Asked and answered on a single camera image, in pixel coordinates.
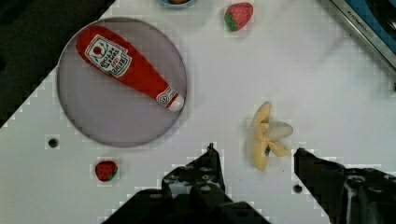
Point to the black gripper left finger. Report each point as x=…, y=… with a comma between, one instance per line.
x=190, y=194

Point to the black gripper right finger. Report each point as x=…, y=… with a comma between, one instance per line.
x=348, y=195

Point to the yellow plush banana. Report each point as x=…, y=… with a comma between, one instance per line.
x=266, y=137

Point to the small plush strawberry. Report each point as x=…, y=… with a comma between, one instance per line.
x=106, y=170

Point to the grey round plate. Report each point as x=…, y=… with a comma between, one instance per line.
x=105, y=110

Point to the red plush ketchup bottle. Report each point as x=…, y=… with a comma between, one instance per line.
x=115, y=57

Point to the black toaster oven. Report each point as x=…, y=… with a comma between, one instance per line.
x=373, y=21

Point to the large plush strawberry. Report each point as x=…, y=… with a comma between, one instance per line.
x=238, y=15

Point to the blue bowl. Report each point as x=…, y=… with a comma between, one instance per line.
x=167, y=3

